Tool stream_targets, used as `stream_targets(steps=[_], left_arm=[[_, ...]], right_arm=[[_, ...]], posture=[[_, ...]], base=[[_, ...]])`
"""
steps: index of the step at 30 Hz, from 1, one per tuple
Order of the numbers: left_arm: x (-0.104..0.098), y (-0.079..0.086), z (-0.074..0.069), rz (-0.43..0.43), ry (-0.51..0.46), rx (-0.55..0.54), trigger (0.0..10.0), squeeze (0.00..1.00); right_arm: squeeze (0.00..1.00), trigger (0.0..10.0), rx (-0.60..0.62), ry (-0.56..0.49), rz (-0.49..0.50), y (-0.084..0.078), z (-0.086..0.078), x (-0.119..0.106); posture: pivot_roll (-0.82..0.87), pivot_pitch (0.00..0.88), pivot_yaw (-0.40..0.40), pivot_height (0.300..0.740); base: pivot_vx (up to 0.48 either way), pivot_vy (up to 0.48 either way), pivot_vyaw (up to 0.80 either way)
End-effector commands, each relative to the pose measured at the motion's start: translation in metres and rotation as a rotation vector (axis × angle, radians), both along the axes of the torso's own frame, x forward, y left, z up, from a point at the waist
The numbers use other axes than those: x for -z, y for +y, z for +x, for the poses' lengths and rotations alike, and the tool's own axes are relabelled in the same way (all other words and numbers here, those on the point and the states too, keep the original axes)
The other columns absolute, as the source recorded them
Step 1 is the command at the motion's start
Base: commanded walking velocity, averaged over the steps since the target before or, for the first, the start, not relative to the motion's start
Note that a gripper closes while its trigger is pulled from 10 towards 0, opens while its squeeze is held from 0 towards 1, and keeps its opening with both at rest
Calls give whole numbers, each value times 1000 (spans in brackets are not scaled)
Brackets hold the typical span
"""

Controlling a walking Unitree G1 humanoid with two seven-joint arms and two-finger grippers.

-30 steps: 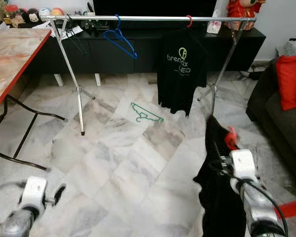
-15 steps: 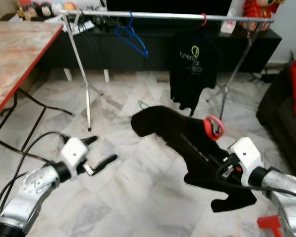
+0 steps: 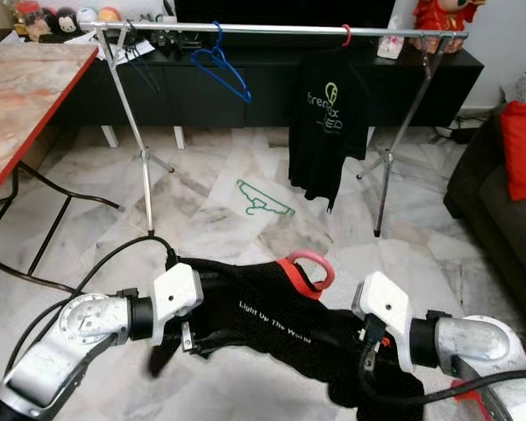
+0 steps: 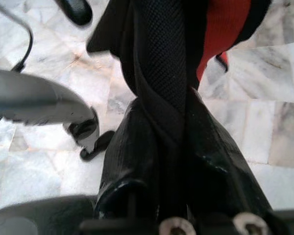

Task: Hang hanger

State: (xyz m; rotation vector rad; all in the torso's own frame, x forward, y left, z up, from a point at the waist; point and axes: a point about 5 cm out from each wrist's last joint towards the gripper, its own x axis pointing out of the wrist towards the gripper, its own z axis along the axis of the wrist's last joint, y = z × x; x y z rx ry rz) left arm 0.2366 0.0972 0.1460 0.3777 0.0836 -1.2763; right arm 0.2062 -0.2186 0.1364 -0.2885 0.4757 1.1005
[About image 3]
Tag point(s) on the black shirt with red collar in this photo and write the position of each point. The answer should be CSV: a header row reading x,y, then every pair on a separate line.
x,y
298,342

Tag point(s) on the red plastic hanger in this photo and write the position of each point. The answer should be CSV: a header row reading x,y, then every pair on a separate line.
x,y
330,274
348,39

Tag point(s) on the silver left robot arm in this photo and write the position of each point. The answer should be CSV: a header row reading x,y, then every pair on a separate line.
x,y
70,360

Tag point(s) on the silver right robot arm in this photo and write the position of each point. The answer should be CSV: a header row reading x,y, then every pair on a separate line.
x,y
473,342

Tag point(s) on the green plastic hanger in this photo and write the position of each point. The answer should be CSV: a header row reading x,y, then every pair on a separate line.
x,y
273,203

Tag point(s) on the blue plastic hanger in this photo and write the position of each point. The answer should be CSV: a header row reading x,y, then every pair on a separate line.
x,y
238,88

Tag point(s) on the black plastic hanger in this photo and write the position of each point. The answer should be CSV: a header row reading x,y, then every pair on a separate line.
x,y
125,46

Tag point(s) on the red plastic stool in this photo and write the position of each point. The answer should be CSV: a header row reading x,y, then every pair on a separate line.
x,y
469,395

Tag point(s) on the dark grey fabric sofa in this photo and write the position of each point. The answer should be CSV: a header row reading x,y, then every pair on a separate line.
x,y
473,193

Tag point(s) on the black shirt with green logo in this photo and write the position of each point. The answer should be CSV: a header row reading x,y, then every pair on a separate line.
x,y
329,132

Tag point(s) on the black power adapter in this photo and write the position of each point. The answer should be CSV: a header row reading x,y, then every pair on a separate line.
x,y
460,133

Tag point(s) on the black TV console cabinet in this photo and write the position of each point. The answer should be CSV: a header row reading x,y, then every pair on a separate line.
x,y
175,101

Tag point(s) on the marble top folding table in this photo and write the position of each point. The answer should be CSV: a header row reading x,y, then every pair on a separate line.
x,y
26,105

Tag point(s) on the stack of white papers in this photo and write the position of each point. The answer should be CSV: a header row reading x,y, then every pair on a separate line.
x,y
110,51

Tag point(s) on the white pink tissue pack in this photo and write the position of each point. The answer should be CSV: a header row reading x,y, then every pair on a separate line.
x,y
389,47

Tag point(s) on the silver metal clothes rack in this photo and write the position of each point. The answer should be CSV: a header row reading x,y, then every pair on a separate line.
x,y
280,30

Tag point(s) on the orange and red plush toy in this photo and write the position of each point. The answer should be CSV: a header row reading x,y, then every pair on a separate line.
x,y
109,15

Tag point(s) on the red robed figurine statue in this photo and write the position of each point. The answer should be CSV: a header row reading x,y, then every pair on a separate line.
x,y
443,19

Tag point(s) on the black mouse plush toy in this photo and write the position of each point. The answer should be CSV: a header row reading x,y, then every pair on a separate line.
x,y
66,21

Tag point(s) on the black flat television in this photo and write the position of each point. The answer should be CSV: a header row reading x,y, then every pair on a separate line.
x,y
280,9

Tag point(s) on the black plush with red bow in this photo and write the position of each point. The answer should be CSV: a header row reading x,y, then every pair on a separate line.
x,y
46,17

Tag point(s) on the glass jar with red lid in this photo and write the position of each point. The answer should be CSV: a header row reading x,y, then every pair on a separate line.
x,y
26,19

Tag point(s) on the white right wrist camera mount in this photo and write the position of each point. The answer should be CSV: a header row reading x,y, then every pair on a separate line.
x,y
386,307

